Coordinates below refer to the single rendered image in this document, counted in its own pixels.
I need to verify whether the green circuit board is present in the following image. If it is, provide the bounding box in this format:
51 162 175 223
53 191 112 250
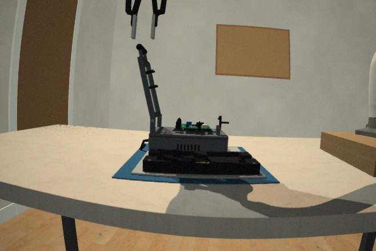
181 122 211 129

